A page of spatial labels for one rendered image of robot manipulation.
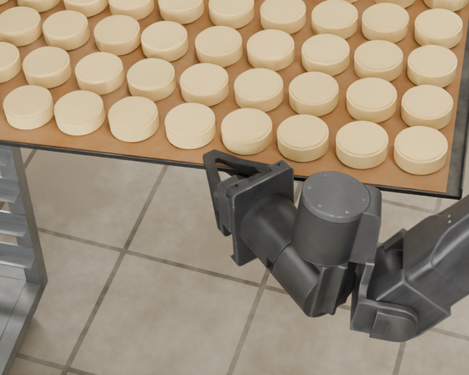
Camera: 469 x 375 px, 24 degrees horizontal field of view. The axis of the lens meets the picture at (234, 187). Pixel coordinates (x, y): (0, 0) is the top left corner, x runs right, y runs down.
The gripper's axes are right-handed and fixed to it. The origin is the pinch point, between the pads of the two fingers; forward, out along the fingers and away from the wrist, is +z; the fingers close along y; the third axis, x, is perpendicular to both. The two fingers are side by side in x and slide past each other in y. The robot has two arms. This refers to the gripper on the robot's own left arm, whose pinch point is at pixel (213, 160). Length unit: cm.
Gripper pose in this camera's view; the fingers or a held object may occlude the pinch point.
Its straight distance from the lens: 105.6
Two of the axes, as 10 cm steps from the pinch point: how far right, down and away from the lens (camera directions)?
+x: 8.5, -4.2, 3.3
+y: 0.5, 6.8, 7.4
